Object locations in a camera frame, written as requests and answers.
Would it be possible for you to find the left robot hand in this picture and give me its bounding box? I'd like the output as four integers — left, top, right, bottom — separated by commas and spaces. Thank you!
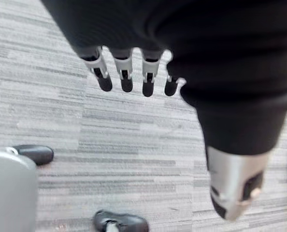
40, 0, 287, 221

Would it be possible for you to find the dark robot foot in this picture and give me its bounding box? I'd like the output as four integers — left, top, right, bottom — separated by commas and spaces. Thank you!
5, 144, 55, 166
92, 209, 150, 232

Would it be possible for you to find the silver robot leg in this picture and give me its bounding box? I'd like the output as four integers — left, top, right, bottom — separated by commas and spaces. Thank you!
0, 149, 39, 232

